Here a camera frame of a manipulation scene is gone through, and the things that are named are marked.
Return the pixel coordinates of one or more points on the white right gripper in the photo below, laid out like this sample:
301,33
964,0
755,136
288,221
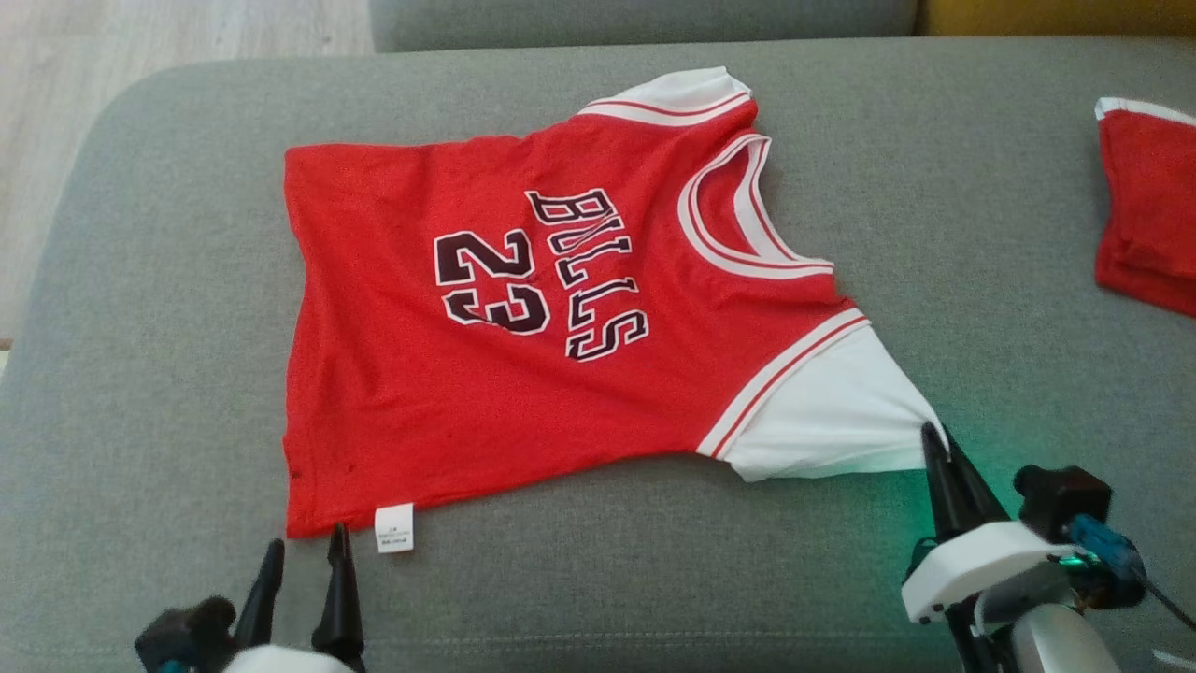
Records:
981,561

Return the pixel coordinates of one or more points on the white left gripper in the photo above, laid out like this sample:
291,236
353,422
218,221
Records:
280,662

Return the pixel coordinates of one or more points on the red Bulls 23 jersey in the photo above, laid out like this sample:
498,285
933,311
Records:
392,393

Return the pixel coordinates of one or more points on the red shorts with white stripe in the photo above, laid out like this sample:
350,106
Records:
1149,206

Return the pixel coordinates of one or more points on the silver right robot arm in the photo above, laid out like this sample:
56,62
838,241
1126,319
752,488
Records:
1056,645

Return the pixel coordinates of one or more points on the grey sofa seat cushion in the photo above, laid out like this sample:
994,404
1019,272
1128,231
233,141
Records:
140,280

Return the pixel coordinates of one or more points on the yellow pillow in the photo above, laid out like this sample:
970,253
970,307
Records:
1056,14

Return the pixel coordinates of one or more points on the grey sofa back cushion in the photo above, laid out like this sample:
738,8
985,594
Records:
654,23

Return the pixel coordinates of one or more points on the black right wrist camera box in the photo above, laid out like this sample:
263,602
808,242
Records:
1065,500

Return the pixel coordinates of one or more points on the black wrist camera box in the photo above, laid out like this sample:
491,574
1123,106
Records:
1065,500
187,631

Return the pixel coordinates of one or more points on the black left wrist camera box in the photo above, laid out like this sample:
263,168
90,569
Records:
187,631

